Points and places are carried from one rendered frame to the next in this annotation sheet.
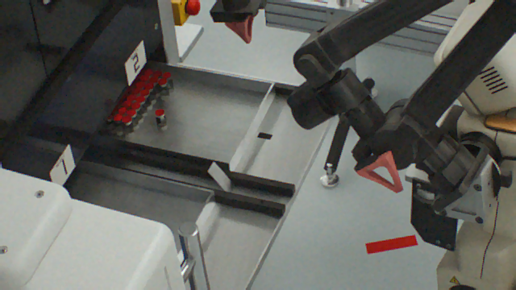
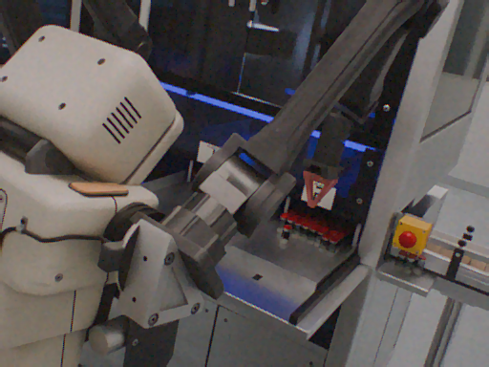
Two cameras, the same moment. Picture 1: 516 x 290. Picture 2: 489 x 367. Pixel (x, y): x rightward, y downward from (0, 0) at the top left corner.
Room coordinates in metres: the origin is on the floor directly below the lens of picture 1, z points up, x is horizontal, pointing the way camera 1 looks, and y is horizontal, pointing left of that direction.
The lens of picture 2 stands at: (1.60, -1.18, 1.49)
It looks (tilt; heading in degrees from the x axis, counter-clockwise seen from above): 19 degrees down; 90
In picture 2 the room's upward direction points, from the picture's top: 12 degrees clockwise
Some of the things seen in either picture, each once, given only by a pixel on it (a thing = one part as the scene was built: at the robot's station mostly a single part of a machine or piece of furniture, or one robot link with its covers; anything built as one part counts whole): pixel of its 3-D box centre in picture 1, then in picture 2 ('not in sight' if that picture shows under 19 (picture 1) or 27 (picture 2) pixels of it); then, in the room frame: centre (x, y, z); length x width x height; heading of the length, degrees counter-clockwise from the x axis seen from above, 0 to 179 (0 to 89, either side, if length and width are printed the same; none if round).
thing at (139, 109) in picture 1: (143, 103); (308, 233); (1.79, 0.23, 0.90); 0.18 x 0.02 x 0.05; 154
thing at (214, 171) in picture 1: (244, 184); not in sight; (1.50, 0.03, 0.91); 0.14 x 0.03 x 0.06; 65
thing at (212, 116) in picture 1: (180, 113); (293, 246); (1.75, 0.16, 0.90); 0.34 x 0.26 x 0.04; 64
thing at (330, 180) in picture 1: (350, 120); not in sight; (2.58, -0.31, 0.07); 0.50 x 0.08 x 0.14; 154
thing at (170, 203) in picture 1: (112, 222); (186, 201); (1.44, 0.30, 0.90); 0.34 x 0.26 x 0.04; 64
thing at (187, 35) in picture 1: (167, 39); (408, 274); (2.06, 0.18, 0.87); 0.14 x 0.13 x 0.02; 64
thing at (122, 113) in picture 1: (135, 101); (310, 231); (1.80, 0.25, 0.90); 0.18 x 0.02 x 0.05; 154
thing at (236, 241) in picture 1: (178, 182); (222, 238); (1.57, 0.17, 0.87); 0.70 x 0.48 x 0.02; 154
